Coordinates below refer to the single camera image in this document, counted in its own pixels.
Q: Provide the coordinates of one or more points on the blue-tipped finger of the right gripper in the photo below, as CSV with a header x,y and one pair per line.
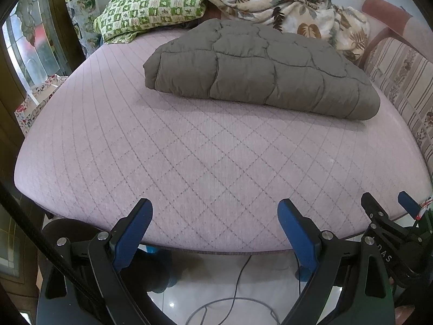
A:
x,y
409,204

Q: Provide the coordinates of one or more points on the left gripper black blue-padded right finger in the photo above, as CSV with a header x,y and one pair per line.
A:
x,y
348,281

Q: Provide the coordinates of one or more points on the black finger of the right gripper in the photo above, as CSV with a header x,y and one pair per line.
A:
x,y
379,218

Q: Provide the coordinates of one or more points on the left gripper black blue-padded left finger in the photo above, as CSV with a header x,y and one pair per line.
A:
x,y
83,284

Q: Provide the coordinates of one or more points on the grey quilted puffer jacket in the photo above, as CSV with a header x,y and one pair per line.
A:
x,y
249,63

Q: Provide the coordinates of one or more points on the pink quilted mattress cover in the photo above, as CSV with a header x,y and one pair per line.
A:
x,y
213,170

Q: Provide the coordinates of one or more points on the striped floral sofa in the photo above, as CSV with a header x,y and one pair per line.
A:
x,y
398,60

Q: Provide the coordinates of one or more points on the white patterned paper bag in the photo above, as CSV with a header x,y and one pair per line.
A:
x,y
35,101

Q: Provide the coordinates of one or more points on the floral beige blanket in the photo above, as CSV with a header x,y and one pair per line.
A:
x,y
344,28

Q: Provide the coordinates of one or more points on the stained glass door panel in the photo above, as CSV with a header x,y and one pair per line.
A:
x,y
33,44

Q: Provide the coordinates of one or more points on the floral fabric behind pillow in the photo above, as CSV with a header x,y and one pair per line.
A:
x,y
83,13

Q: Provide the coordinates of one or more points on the green white checked pillow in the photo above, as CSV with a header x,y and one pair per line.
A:
x,y
122,20

